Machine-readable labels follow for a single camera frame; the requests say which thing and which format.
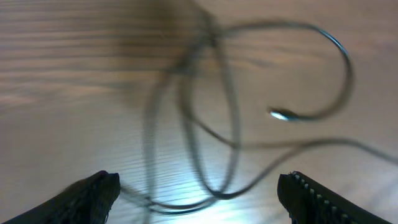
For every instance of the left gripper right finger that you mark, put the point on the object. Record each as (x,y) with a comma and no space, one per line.
(309,202)

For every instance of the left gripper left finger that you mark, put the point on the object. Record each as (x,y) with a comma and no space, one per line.
(87,201)

